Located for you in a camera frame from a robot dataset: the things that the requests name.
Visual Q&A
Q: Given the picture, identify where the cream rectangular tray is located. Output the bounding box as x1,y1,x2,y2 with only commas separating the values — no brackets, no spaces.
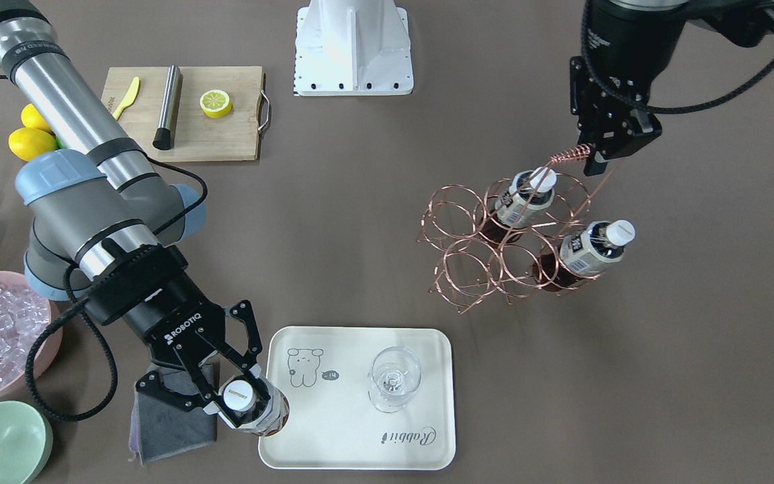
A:
259,327,456,471

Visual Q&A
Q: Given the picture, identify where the half lemon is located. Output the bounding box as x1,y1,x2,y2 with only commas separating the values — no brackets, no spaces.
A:
199,89,233,119

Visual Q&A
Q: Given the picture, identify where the grey folded cloth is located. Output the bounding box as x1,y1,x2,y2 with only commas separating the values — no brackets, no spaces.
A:
129,391,217,465

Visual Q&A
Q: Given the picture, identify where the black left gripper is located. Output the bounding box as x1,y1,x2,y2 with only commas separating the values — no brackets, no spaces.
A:
569,56,662,177

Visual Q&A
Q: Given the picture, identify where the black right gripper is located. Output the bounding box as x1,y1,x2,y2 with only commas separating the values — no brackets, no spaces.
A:
85,243,265,428

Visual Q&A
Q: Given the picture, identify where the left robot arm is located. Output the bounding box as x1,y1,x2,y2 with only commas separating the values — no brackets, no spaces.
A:
569,1,774,177

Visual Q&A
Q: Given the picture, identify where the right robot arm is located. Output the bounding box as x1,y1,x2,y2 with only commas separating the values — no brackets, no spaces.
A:
0,1,288,436

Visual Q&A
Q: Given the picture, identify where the tea bottle in basket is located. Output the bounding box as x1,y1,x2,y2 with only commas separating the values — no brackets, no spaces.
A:
531,218,636,292
480,167,557,246

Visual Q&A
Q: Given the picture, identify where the tea bottle taken to tray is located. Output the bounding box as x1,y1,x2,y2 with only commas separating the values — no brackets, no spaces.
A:
219,379,290,437

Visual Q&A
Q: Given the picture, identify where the tea bottle front in basket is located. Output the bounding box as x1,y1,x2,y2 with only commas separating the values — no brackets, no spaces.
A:
531,218,636,292

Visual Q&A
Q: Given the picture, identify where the green bowl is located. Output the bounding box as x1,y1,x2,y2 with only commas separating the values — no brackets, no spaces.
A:
0,401,53,483

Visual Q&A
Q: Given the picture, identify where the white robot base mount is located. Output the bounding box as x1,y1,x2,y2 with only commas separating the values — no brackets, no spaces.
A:
293,1,415,96

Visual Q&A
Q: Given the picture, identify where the yellow plastic knife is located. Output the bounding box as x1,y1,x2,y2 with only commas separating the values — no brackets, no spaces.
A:
112,76,141,120

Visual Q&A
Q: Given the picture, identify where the yellow lemon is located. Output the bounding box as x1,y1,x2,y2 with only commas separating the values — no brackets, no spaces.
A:
8,128,59,162
19,104,54,134

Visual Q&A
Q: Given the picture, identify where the steel muddler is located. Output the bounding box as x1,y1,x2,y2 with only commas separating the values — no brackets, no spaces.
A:
153,65,183,151

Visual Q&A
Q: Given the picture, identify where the wooden cutting board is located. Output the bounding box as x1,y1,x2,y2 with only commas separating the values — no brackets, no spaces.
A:
101,65,269,163

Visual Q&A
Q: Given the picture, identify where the copper wire bottle basket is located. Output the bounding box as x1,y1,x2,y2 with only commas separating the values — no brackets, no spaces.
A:
417,143,621,315

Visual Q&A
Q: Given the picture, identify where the tea bottle rear in basket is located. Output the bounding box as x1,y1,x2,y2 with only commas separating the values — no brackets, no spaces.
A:
480,167,557,246

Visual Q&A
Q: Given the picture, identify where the clear wine glass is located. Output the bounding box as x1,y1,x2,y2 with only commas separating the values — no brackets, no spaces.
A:
368,346,422,413

